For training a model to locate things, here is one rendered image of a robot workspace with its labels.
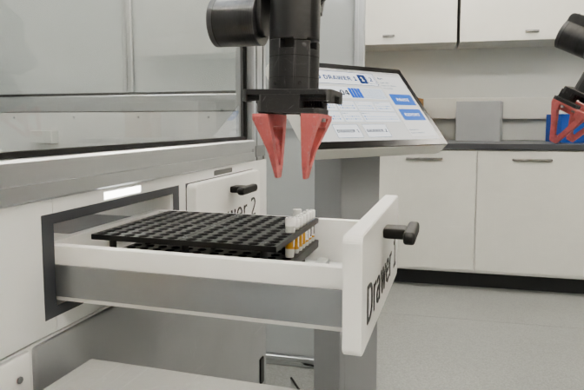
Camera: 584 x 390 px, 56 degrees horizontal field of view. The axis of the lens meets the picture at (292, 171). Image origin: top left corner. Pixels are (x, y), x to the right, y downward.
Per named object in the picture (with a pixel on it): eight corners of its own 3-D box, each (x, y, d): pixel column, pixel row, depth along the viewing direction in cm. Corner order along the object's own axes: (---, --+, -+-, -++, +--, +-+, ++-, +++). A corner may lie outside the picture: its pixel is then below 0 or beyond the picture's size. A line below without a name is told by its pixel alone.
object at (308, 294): (382, 264, 75) (383, 220, 74) (344, 333, 50) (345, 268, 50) (127, 245, 86) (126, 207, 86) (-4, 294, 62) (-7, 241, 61)
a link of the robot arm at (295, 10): (313, -20, 58) (327, -7, 64) (252, -16, 60) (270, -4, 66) (311, 46, 59) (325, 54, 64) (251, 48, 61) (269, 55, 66)
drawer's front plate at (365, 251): (396, 273, 76) (398, 195, 75) (361, 360, 48) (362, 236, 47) (384, 272, 77) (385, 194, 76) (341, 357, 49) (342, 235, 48)
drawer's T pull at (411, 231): (419, 233, 64) (419, 221, 64) (414, 246, 57) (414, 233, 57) (388, 230, 65) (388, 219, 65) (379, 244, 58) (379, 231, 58)
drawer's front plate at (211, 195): (260, 221, 115) (260, 169, 114) (196, 253, 88) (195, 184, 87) (252, 221, 116) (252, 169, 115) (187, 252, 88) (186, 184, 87)
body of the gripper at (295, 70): (330, 106, 58) (332, 35, 58) (241, 105, 61) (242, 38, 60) (342, 109, 64) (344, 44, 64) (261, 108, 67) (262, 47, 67)
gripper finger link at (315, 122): (316, 181, 59) (319, 94, 58) (255, 179, 61) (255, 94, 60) (331, 177, 65) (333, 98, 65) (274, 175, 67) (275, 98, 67)
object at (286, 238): (318, 222, 73) (318, 218, 73) (275, 252, 56) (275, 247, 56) (305, 221, 73) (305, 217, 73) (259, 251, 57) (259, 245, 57)
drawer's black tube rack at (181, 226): (318, 265, 73) (318, 217, 73) (275, 307, 57) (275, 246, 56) (169, 254, 80) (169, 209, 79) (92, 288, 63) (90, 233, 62)
